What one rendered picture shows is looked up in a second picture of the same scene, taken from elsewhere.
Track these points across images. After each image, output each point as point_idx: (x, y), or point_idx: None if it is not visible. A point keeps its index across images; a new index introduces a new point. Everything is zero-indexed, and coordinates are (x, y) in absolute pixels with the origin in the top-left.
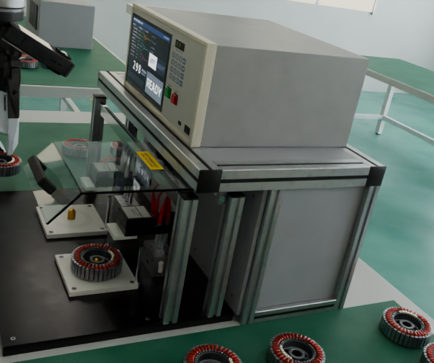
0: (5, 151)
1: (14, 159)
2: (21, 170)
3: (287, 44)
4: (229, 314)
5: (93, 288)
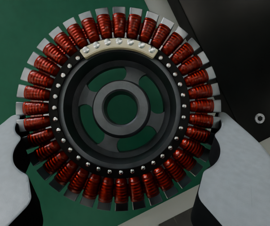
0: (10, 121)
1: (93, 43)
2: None
3: None
4: None
5: None
